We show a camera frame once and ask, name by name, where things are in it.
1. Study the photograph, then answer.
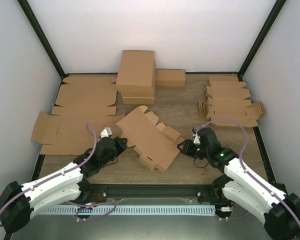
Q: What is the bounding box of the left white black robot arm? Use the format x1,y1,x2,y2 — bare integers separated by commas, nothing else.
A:
0,137,128,234

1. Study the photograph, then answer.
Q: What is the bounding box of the small cardboard box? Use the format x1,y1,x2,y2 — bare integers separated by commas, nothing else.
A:
156,68,186,88
116,105,185,172

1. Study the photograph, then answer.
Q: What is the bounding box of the small folded cardboard box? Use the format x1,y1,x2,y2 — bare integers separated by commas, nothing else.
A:
156,68,186,88

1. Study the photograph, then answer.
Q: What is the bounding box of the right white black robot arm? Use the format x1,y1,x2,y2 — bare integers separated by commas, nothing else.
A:
177,127,300,240

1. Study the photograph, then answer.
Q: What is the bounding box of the light blue slotted cable duct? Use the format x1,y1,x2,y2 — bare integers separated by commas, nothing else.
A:
40,205,216,217

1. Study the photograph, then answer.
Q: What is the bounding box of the large flat cardboard blank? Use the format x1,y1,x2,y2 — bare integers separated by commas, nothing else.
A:
31,111,125,156
51,75,117,117

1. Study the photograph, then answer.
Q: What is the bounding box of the large flat cardboard blank back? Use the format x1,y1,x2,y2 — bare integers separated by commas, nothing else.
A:
51,75,117,117

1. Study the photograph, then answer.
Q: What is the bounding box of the large flat cardboard blank front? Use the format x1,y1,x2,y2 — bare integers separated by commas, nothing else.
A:
31,111,125,156

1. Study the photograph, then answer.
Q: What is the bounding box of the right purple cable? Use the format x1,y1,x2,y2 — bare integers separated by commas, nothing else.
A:
192,117,300,240

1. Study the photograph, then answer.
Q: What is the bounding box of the left black frame post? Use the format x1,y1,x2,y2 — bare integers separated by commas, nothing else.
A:
17,0,66,79

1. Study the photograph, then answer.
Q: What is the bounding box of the stack of small cardboard blanks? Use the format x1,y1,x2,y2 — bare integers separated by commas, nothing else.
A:
198,75,266,128

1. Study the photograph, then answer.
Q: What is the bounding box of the black frame post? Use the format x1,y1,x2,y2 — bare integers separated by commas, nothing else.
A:
17,0,66,79
237,0,287,80

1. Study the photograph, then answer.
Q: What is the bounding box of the large folded cardboard box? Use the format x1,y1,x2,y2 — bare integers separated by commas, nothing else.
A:
116,50,156,98

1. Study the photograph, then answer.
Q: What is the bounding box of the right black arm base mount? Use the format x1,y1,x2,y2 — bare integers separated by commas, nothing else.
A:
196,174,233,205

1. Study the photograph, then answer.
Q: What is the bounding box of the black aluminium frame rail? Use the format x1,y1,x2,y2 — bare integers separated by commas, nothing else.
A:
22,183,287,201

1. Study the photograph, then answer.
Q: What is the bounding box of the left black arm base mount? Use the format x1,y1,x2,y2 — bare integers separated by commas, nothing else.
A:
73,179,108,204

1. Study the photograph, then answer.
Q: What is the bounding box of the right black frame post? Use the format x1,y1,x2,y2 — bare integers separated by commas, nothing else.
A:
237,0,287,80

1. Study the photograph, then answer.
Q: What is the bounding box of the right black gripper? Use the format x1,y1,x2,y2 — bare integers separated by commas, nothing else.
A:
177,139,210,160

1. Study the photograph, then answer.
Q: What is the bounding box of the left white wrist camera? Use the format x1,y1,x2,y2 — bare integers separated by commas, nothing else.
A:
99,127,113,139

